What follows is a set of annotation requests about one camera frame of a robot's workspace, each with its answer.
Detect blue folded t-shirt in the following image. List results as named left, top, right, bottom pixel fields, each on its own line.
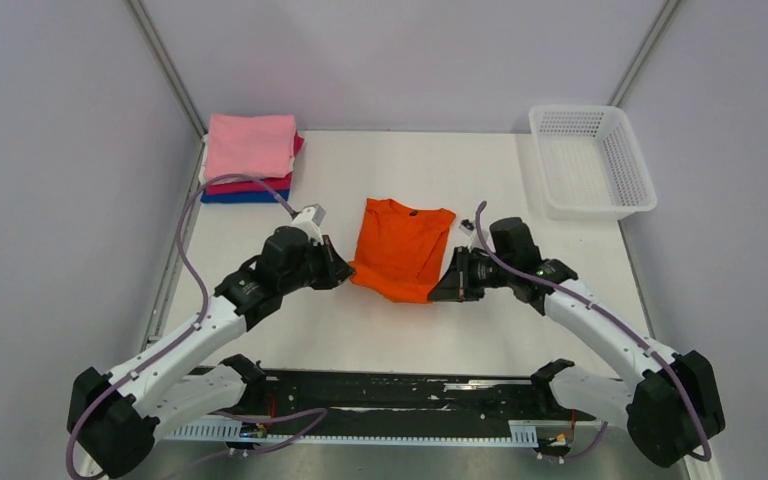
left=199, top=191, right=278, bottom=204

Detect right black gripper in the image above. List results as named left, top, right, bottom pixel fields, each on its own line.
left=428, top=246, right=514, bottom=303

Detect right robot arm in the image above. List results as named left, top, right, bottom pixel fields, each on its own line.
left=428, top=217, right=725, bottom=467

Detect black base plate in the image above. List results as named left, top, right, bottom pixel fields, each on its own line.
left=229, top=369, right=591, bottom=441

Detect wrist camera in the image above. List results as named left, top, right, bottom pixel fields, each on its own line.
left=290, top=204, right=326, bottom=245
left=458, top=219, right=475, bottom=236

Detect white plastic basket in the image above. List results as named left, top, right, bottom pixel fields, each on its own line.
left=529, top=105, right=658, bottom=221

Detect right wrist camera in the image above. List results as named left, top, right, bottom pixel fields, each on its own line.
left=458, top=219, right=475, bottom=236

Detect right aluminium frame post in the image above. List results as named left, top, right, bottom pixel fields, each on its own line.
left=608, top=0, right=684, bottom=108

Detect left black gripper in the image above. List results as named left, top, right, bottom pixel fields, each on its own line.
left=279, top=234, right=355, bottom=294

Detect white slotted cable duct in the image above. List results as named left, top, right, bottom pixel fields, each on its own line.
left=161, top=418, right=539, bottom=446

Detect pink folded t-shirt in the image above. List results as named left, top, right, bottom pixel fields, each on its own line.
left=203, top=114, right=297, bottom=180

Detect left aluminium frame post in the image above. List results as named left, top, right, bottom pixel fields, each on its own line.
left=124, top=0, right=207, bottom=138

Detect aluminium frame post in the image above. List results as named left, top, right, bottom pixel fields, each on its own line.
left=124, top=0, right=207, bottom=138
left=608, top=0, right=684, bottom=108

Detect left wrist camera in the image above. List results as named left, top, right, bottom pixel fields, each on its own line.
left=290, top=204, right=326, bottom=245

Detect magenta folded t-shirt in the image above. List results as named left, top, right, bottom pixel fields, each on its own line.
left=206, top=134, right=305, bottom=195

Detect orange t-shirt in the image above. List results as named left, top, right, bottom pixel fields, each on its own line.
left=350, top=198, right=456, bottom=304

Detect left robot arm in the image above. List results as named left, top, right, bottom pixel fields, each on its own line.
left=65, top=226, right=355, bottom=479

